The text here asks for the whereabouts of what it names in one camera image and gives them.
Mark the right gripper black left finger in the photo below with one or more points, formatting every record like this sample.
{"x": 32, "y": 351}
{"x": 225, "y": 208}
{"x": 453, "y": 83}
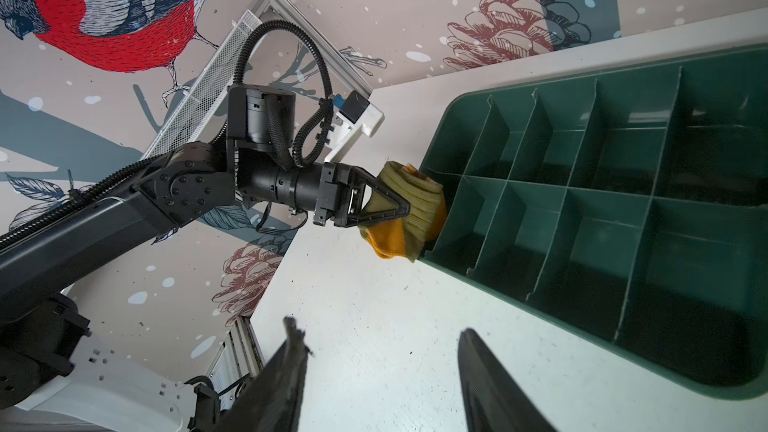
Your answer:
{"x": 272, "y": 401}

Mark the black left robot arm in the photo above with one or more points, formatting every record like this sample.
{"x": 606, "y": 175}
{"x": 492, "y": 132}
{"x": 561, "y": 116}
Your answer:
{"x": 50, "y": 359}

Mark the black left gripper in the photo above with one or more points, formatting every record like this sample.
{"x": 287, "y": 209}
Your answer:
{"x": 330, "y": 191}

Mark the aluminium frame corner post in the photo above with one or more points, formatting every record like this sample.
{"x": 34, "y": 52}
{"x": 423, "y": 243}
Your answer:
{"x": 287, "y": 10}

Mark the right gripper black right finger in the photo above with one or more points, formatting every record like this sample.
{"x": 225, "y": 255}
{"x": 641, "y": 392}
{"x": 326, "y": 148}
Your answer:
{"x": 492, "y": 400}

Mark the white wire mesh shelf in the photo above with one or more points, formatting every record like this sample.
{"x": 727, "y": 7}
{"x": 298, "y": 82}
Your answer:
{"x": 190, "y": 117}

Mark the green plastic compartment tray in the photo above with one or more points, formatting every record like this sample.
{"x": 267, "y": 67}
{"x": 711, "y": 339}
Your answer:
{"x": 626, "y": 206}

